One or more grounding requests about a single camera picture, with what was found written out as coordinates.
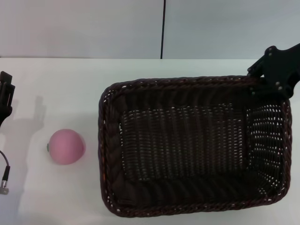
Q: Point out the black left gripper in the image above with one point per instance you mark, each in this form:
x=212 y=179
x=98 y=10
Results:
x=3 y=116

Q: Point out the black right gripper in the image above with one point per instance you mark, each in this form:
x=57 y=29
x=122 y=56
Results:
x=293 y=63

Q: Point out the dark brown woven basket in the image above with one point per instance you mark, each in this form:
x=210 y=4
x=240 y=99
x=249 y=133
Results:
x=187 y=150

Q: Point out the pink toy peach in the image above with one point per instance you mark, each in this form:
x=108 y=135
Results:
x=66 y=146

